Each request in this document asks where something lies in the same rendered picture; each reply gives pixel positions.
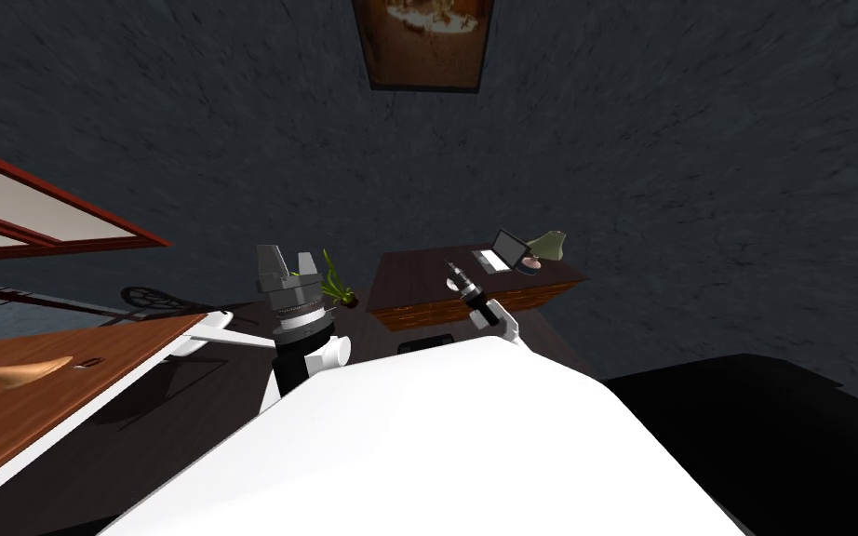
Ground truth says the green potted plant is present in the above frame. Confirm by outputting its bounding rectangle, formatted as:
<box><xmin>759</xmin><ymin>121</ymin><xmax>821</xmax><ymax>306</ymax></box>
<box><xmin>321</xmin><ymin>248</ymin><xmax>360</xmax><ymax>310</ymax></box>

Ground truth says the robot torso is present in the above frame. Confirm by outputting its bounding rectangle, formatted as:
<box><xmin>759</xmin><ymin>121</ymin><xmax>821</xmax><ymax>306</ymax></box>
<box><xmin>97</xmin><ymin>332</ymin><xmax>747</xmax><ymax>536</ymax></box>

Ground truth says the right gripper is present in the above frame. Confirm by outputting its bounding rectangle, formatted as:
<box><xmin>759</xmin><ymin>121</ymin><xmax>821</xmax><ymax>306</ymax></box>
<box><xmin>444</xmin><ymin>260</ymin><xmax>479</xmax><ymax>299</ymax></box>

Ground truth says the brown table with white edge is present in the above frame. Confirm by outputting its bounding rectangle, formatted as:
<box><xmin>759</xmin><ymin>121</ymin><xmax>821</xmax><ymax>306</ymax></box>
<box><xmin>0</xmin><ymin>311</ymin><xmax>278</xmax><ymax>524</ymax></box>

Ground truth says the brown framed wall picture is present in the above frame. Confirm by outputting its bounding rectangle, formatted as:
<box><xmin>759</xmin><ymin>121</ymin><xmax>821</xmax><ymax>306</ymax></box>
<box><xmin>351</xmin><ymin>0</ymin><xmax>496</xmax><ymax>95</ymax></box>

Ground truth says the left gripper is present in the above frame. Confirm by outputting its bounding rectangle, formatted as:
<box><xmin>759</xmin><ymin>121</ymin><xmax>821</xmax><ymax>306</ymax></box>
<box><xmin>255</xmin><ymin>243</ymin><xmax>325</xmax><ymax>302</ymax></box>

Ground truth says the dark brown desk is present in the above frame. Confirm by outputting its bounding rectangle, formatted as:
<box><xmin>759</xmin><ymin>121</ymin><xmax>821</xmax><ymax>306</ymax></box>
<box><xmin>365</xmin><ymin>229</ymin><xmax>591</xmax><ymax>333</ymax></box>

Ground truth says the red framed window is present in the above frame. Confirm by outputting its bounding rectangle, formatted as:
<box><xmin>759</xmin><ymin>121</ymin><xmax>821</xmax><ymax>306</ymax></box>
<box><xmin>0</xmin><ymin>135</ymin><xmax>173</xmax><ymax>264</ymax></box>

